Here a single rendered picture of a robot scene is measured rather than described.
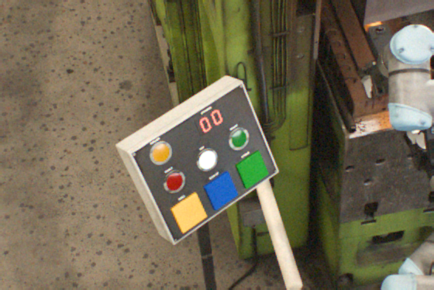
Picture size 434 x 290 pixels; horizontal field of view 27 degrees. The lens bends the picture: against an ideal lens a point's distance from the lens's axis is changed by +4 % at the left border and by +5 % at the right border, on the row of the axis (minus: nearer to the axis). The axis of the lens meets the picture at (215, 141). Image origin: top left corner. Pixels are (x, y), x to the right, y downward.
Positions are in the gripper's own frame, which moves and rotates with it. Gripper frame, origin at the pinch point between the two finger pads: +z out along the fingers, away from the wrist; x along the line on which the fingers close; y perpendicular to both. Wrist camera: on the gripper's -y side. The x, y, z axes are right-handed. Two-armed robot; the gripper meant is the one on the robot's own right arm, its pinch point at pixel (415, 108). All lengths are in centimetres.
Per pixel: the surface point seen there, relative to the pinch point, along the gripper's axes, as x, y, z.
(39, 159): -111, 99, 89
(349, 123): -14.6, 7.3, 5.2
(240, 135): -45.3, -8.2, -2.5
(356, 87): -10.1, 3.5, 13.8
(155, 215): -70, 0, -15
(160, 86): -58, 99, 114
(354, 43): -6.4, 2.3, 28.2
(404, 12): -2.9, -26.7, 8.2
